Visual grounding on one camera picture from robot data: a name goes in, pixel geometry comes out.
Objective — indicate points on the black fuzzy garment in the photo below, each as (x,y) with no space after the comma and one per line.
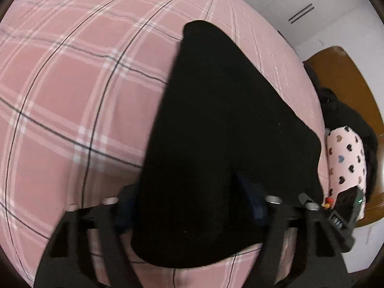
(338,114)

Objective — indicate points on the brown wooden headboard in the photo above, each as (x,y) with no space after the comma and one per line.
(337,71)

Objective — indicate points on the pink plaid bed sheet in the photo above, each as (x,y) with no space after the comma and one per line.
(80,84)

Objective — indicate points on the white heart pattern pillow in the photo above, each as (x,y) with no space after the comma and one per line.
(346,163)

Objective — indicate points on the black pants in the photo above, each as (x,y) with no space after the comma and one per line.
(220,129)

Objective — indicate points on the red yellow toy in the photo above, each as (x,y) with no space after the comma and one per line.
(328,204)

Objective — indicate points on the white wardrobe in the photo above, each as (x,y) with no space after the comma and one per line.
(312,25)

